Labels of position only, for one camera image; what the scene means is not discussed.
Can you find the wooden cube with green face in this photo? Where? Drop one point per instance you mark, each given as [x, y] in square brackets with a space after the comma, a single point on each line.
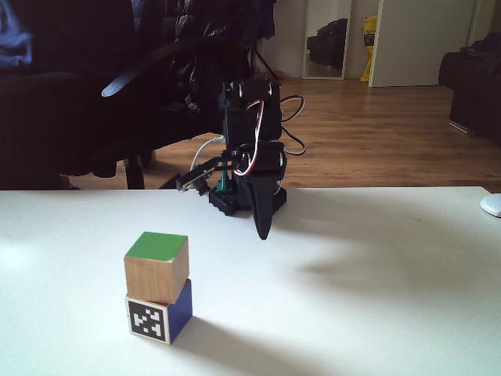
[156, 266]

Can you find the red blue cube with marker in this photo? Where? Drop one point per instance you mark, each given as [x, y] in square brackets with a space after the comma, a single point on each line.
[156, 319]

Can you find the green clamp piece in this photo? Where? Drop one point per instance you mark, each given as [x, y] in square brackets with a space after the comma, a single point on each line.
[225, 184]

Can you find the black tripod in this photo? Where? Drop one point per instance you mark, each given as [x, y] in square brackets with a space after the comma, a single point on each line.
[266, 62]

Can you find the yellow bag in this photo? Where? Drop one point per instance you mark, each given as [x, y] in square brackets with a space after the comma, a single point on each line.
[370, 47]

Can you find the dark puffer jacket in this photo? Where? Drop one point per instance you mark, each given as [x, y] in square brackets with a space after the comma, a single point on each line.
[203, 23]

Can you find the black office chair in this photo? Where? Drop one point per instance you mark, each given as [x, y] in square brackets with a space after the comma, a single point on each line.
[125, 82]

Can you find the white door panel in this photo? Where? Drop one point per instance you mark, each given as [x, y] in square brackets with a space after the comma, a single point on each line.
[420, 43]

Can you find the black sofa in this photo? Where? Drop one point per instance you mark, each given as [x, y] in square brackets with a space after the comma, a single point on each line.
[473, 94]

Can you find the white round device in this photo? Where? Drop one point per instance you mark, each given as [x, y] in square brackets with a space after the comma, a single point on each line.
[492, 204]

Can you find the person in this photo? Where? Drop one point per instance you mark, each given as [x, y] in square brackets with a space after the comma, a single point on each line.
[35, 117]

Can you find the black camera module on bracket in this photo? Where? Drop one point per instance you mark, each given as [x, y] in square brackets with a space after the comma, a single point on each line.
[195, 178]

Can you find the standing mirror with white frame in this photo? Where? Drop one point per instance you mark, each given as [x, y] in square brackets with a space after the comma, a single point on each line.
[326, 39]

